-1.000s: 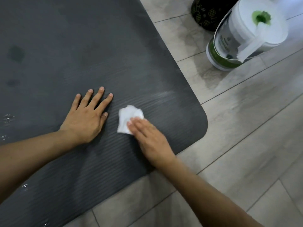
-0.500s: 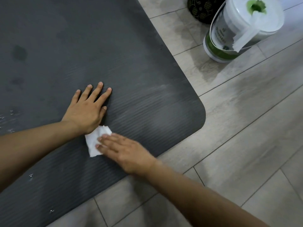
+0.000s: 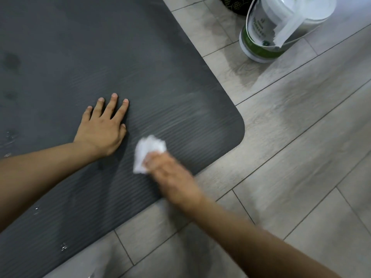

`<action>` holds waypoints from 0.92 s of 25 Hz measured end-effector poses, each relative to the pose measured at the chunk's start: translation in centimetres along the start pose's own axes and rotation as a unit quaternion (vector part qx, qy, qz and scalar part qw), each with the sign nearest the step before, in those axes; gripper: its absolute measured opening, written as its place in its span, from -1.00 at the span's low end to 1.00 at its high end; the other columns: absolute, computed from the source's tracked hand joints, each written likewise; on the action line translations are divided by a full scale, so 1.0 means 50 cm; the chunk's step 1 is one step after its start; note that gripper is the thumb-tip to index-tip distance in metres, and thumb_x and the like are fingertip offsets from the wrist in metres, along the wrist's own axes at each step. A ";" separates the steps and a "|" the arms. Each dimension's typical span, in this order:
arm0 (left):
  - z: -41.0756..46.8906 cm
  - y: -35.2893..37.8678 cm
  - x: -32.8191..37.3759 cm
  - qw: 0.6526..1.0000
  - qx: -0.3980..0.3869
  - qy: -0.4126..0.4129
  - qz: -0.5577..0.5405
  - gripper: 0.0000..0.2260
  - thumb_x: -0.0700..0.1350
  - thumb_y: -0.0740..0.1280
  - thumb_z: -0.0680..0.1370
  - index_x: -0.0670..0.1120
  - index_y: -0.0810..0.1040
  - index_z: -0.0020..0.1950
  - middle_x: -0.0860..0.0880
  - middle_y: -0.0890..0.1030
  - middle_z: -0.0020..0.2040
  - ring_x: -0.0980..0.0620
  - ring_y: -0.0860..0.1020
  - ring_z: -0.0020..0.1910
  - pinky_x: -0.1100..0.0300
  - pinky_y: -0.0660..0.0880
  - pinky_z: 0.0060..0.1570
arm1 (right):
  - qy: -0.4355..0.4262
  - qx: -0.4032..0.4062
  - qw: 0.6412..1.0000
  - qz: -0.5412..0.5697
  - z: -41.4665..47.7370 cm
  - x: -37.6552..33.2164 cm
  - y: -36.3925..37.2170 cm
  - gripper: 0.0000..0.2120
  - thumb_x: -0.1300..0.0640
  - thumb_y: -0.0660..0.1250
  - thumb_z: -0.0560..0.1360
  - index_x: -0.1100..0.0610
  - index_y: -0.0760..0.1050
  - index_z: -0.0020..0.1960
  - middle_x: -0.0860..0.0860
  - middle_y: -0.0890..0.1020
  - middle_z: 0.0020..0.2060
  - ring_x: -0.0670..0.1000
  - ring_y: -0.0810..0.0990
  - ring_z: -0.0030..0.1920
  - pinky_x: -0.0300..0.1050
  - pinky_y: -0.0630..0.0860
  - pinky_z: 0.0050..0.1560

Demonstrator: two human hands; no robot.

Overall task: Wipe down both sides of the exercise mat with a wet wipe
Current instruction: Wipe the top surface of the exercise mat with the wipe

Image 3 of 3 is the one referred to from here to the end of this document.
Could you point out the black patterned trash bin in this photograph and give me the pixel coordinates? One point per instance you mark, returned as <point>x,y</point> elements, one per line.
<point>236,5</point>

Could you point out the white wipe tub green spout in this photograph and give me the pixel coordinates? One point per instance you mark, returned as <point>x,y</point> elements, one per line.
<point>258,52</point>

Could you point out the person's left hand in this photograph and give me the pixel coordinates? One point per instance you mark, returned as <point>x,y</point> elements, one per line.
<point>101,130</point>

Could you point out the person's right forearm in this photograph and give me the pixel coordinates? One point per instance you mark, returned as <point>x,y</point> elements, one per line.
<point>255,246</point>

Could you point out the person's left forearm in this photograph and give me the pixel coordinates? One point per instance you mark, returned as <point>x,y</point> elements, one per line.
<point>34,179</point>

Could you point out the person's right hand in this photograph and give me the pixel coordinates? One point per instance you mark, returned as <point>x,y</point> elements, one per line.
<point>174,179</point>

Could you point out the dark grey yoga mat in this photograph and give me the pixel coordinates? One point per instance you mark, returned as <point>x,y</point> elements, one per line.
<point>87,40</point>

